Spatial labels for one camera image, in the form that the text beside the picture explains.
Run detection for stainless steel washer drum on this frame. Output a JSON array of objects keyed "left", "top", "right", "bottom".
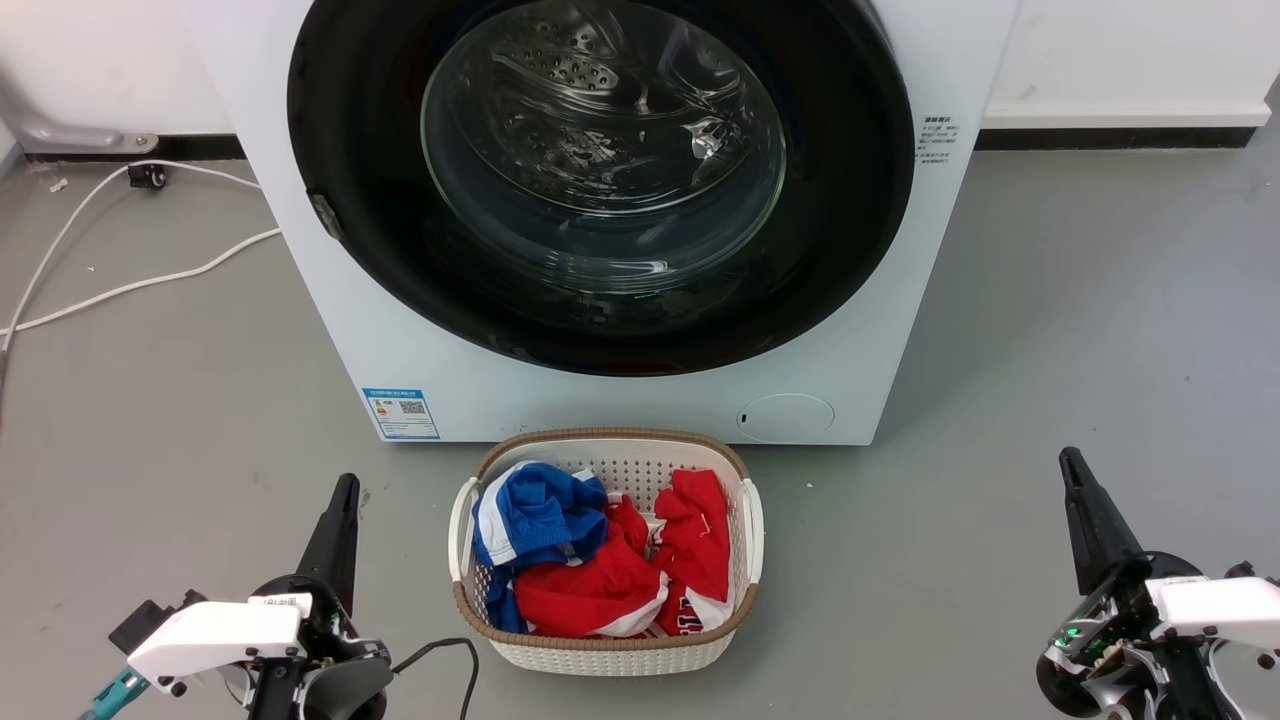
[{"left": 425, "top": 0, "right": 786, "bottom": 217}]

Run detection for blue and white garment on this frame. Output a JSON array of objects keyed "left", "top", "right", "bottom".
[{"left": 472, "top": 461, "right": 609, "bottom": 633}]

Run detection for white front-load washing machine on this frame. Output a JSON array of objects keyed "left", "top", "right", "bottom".
[{"left": 180, "top": 0, "right": 1021, "bottom": 447}]

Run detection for teal cable connector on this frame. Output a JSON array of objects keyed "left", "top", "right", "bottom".
[{"left": 80, "top": 668, "right": 151, "bottom": 720}]

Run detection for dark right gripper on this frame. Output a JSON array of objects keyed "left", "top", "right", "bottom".
[{"left": 1035, "top": 447, "right": 1233, "bottom": 720}]

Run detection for round filter cover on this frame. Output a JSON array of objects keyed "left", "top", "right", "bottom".
[{"left": 737, "top": 393, "right": 836, "bottom": 444}]

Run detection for black round glass washer door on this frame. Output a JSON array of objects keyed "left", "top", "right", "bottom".
[{"left": 287, "top": 0, "right": 916, "bottom": 378}]

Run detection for white woven laundry basket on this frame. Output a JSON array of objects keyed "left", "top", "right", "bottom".
[{"left": 448, "top": 428, "right": 766, "bottom": 677}]

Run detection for red garment with white trim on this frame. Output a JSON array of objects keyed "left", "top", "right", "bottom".
[{"left": 513, "top": 497, "right": 734, "bottom": 639}]

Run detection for grey metal floor bracket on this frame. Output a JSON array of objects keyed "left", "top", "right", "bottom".
[{"left": 0, "top": 70, "right": 161, "bottom": 157}]

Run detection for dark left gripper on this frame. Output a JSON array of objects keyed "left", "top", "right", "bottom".
[{"left": 250, "top": 475, "right": 393, "bottom": 720}]

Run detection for printed text label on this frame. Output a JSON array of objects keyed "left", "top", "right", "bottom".
[{"left": 917, "top": 113, "right": 961, "bottom": 174}]

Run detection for plain red garment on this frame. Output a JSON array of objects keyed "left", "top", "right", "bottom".
[{"left": 650, "top": 468, "right": 732, "bottom": 603}]

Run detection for blue energy label sticker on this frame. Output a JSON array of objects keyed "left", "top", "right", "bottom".
[{"left": 362, "top": 388, "right": 441, "bottom": 442}]

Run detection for long looping white cable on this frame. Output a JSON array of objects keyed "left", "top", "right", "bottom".
[{"left": 0, "top": 160, "right": 263, "bottom": 353}]

